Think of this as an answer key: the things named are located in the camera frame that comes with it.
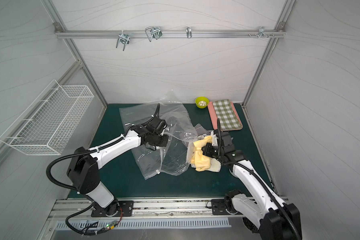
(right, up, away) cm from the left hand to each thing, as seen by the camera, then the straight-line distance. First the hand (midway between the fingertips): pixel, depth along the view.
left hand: (167, 142), depth 85 cm
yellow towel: (+20, -10, -5) cm, 23 cm away
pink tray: (+33, +14, +28) cm, 46 cm away
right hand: (+20, -2, -4) cm, 21 cm away
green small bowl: (+25, +27, +34) cm, 50 cm away
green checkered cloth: (+44, +14, +28) cm, 54 cm away
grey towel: (+22, +5, +16) cm, 28 cm away
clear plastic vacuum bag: (+4, -11, +5) cm, 12 cm away
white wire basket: (-54, +10, -17) cm, 58 cm away
